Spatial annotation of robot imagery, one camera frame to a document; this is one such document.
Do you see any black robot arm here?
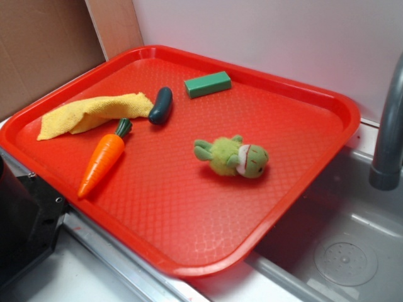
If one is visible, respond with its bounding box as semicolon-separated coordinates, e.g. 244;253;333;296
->
1;159;65;290

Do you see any orange toy carrot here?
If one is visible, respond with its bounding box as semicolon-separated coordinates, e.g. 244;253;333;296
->
77;118;132;199

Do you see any green plush frog toy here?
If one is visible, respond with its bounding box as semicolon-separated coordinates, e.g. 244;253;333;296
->
193;135;269;179

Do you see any dark green toy cucumber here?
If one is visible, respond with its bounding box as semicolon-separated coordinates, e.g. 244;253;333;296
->
148;87;173;125

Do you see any red plastic serving tray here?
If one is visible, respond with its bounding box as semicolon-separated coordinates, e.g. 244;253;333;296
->
1;46;360;279

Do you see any green rectangular block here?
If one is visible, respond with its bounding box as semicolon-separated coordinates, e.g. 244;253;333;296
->
184;71;232;99

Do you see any yellow folded cloth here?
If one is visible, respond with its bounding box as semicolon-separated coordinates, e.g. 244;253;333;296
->
37;92;153;141

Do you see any grey plastic toy sink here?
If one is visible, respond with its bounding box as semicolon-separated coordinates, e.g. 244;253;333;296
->
188;147;403;302

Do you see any grey metal faucet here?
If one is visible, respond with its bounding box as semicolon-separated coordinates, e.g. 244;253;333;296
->
369;57;402;191

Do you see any brown cardboard panel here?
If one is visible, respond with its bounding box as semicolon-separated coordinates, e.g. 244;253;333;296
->
1;1;143;120

